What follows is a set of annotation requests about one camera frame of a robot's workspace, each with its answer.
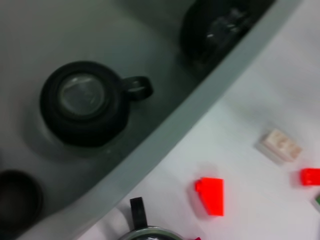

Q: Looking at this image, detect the glass teacup black sleeve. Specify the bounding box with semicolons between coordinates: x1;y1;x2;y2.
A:
117;196;186;240
38;60;154;148
179;0;266;78

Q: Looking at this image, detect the white building block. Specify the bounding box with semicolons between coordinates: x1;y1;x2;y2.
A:
255;128;303;166

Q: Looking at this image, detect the bright red slope block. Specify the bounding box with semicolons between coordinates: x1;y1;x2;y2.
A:
194;176;225;217

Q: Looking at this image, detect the grey perforated storage bin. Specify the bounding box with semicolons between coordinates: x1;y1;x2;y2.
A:
0;0;278;240

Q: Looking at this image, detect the small red square block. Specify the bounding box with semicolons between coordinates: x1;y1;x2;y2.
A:
298;167;320;187

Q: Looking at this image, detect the black clay teapot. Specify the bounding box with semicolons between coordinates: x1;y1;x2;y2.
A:
0;169;43;233

